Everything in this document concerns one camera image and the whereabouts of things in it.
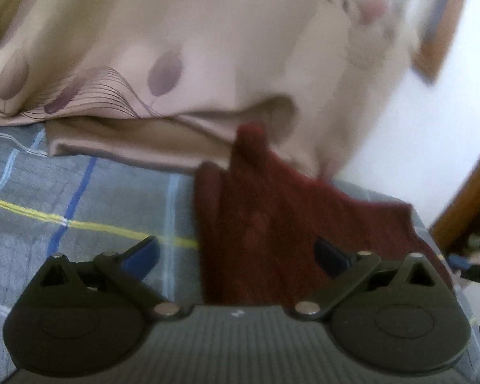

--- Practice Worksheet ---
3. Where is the beige leaf print curtain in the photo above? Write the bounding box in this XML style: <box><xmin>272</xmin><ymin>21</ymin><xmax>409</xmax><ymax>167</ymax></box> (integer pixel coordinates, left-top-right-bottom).
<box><xmin>0</xmin><ymin>0</ymin><xmax>421</xmax><ymax>180</ymax></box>

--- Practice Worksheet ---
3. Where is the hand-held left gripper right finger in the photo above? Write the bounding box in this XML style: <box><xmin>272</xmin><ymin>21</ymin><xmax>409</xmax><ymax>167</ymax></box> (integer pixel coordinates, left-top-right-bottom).
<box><xmin>293</xmin><ymin>238</ymin><xmax>445</xmax><ymax>321</ymax></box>

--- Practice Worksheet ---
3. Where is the wooden door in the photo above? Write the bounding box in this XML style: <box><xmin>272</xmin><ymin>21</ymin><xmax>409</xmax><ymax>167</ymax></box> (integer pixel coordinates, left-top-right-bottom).
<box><xmin>428</xmin><ymin>134</ymin><xmax>480</xmax><ymax>257</ymax></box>

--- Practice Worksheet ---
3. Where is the wooden window frame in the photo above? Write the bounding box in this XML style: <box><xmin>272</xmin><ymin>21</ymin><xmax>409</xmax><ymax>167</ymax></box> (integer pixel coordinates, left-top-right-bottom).
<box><xmin>411</xmin><ymin>0</ymin><xmax>473</xmax><ymax>85</ymax></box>

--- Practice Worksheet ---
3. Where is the blue plaid bed sheet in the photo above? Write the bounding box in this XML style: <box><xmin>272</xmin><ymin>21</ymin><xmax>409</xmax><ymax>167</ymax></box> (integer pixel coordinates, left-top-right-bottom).
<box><xmin>0</xmin><ymin>125</ymin><xmax>480</xmax><ymax>384</ymax></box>

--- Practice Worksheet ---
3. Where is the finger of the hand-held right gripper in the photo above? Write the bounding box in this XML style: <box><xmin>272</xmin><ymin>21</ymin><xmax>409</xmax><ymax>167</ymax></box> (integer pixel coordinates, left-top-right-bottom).
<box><xmin>448</xmin><ymin>254</ymin><xmax>480</xmax><ymax>288</ymax></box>

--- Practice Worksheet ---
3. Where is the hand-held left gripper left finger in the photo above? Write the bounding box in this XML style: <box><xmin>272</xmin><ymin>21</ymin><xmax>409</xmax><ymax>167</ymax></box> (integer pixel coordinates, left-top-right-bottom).
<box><xmin>39</xmin><ymin>235</ymin><xmax>181</xmax><ymax>321</ymax></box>

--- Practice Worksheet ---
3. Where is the maroon knitted sweater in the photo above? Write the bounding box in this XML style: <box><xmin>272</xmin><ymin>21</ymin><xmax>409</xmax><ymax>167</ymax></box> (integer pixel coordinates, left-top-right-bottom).
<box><xmin>194</xmin><ymin>123</ymin><xmax>456</xmax><ymax>308</ymax></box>

